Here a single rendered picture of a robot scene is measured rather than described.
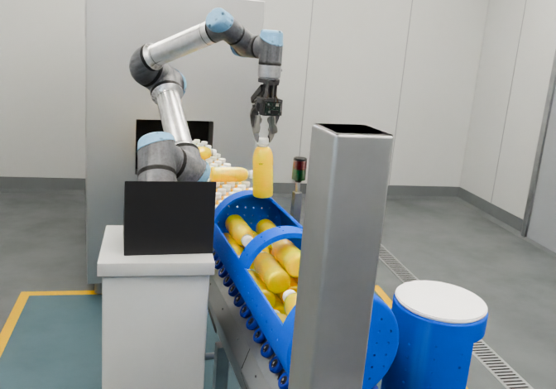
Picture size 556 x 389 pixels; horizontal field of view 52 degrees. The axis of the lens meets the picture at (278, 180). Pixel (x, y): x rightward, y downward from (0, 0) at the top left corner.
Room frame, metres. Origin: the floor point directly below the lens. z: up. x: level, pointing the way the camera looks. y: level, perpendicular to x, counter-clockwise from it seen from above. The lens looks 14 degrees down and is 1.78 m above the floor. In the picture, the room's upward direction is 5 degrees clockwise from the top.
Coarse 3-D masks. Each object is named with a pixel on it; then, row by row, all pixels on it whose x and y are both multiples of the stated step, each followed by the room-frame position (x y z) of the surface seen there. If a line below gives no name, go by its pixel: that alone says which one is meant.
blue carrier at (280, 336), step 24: (240, 192) 1.98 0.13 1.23; (216, 216) 1.92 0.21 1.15; (264, 216) 2.02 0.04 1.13; (288, 216) 1.81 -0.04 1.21; (216, 240) 1.84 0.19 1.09; (264, 240) 1.55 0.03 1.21; (240, 264) 1.56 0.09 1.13; (240, 288) 1.54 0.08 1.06; (264, 312) 1.31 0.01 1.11; (384, 312) 1.22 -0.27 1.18; (288, 336) 1.16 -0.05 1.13; (384, 336) 1.22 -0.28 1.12; (288, 360) 1.14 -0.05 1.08; (384, 360) 1.22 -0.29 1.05
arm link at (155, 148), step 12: (156, 132) 1.74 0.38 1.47; (168, 132) 1.75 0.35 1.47; (144, 144) 1.70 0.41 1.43; (156, 144) 1.70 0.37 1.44; (168, 144) 1.72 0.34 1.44; (144, 156) 1.67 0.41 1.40; (156, 156) 1.67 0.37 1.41; (168, 156) 1.69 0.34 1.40; (180, 156) 1.74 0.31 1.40; (180, 168) 1.74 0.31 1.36
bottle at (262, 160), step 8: (256, 152) 1.89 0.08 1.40; (264, 152) 1.88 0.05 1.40; (256, 160) 1.88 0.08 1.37; (264, 160) 1.87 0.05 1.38; (272, 160) 1.90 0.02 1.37; (256, 168) 1.88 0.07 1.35; (264, 168) 1.88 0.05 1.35; (272, 168) 1.90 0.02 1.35; (256, 176) 1.88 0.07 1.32; (264, 176) 1.88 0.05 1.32; (272, 176) 1.90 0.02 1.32; (256, 184) 1.88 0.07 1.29; (264, 184) 1.88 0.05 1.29; (272, 184) 1.90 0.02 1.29; (256, 192) 1.88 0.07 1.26; (264, 192) 1.88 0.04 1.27; (272, 192) 1.90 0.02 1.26
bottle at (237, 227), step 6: (228, 216) 1.97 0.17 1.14; (234, 216) 1.95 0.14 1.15; (240, 216) 1.97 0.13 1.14; (228, 222) 1.94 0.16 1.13; (234, 222) 1.90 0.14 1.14; (240, 222) 1.89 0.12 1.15; (228, 228) 1.91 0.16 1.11; (234, 228) 1.86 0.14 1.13; (240, 228) 1.84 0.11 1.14; (246, 228) 1.84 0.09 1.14; (234, 234) 1.84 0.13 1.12; (240, 234) 1.82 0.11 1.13; (246, 234) 1.81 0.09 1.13; (252, 234) 1.84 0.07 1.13; (234, 240) 1.84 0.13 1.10; (240, 240) 1.81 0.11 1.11
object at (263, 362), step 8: (216, 272) 1.94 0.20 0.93; (216, 280) 1.90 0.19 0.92; (224, 288) 1.82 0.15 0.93; (224, 296) 1.78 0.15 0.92; (232, 296) 1.74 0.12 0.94; (232, 304) 1.71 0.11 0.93; (232, 312) 1.67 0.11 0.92; (240, 320) 1.60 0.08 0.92; (240, 328) 1.58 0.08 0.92; (256, 328) 1.52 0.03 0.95; (248, 336) 1.51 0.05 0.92; (248, 344) 1.48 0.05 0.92; (256, 344) 1.46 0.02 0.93; (256, 352) 1.43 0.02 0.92; (256, 360) 1.40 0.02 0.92; (264, 360) 1.38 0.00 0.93; (264, 368) 1.36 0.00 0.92; (264, 376) 1.33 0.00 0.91; (272, 376) 1.31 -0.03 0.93; (272, 384) 1.29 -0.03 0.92
